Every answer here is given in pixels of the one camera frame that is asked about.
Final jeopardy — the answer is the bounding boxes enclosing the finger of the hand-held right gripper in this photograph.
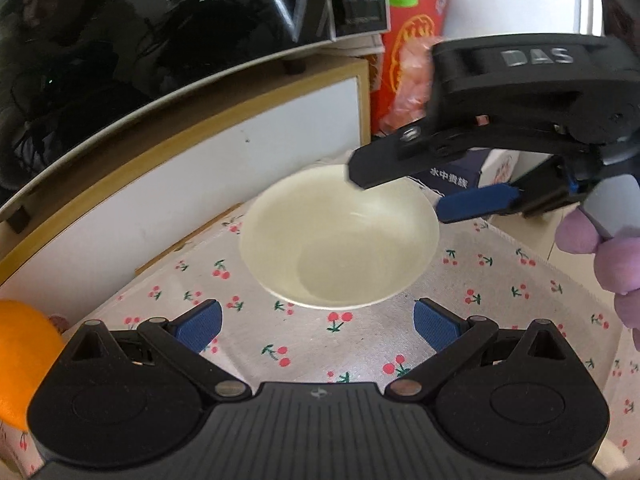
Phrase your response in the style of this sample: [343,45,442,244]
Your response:
[347,116,588,191]
[435,156,602,224]

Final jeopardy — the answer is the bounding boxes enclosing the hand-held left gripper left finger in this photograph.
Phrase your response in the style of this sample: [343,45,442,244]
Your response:
[65,298,251,401]

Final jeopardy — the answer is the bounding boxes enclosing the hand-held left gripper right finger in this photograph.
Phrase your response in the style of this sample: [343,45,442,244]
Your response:
[385,297,566,401]

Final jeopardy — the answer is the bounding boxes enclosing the small cream bowl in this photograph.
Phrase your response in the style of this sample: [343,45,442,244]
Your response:
[238,164,441,310]

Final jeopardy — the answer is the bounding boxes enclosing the person's right hand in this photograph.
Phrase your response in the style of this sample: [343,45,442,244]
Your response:
[556,209,640,352]

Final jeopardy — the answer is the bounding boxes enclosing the printed cardboard box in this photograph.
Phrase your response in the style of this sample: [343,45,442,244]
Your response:
[414,146,522,207]

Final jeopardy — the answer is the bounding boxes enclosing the cherry print tablecloth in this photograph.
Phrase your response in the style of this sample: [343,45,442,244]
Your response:
[0,195,640,473]

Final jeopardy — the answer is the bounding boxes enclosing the clear bag of oranges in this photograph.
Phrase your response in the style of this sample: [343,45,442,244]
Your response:
[392,39,437,128]

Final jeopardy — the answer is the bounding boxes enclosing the red gift box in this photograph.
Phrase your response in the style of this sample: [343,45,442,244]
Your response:
[370,0,454,137]

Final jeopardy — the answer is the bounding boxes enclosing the wooden white-fronted stand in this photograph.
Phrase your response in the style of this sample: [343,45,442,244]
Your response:
[0,55,372,288]

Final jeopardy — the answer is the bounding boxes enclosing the orange with stem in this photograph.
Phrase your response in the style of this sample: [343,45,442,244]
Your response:
[0,300,66,432]

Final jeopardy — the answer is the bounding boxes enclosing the black microwave oven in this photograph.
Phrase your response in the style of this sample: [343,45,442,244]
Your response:
[0,0,392,213]

